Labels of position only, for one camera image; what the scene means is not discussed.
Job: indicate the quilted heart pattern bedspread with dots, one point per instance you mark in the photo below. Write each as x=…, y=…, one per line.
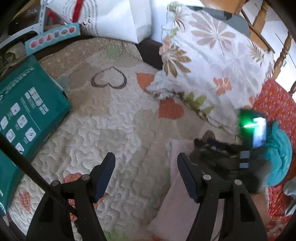
x=105, y=81

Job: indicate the bare right hand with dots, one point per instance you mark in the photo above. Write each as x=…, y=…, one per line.
x=261, y=205

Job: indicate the pale pink knit sweater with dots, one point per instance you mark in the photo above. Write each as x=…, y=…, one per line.
x=178, y=211

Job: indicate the wooden chair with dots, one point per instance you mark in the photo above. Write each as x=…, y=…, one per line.
x=266, y=30

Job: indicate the white paper bag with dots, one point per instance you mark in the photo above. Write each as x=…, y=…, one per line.
x=123, y=19

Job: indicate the teal plush towel bundle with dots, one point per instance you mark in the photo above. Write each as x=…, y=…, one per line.
x=278, y=151

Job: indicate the red floral blanket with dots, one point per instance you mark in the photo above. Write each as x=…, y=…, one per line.
x=277, y=105

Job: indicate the grey cloth on blanket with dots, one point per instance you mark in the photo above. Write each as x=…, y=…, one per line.
x=289, y=189

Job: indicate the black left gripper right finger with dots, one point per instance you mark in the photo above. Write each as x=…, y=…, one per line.
x=241, y=219

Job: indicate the white floral pillow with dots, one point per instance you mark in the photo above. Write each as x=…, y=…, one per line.
x=215, y=69

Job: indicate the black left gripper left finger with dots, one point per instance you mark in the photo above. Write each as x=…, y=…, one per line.
x=72, y=203

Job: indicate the light blue toy box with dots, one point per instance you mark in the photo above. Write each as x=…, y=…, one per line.
x=51, y=37

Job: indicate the teal cardboard box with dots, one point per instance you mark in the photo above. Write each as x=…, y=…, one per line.
x=32, y=106

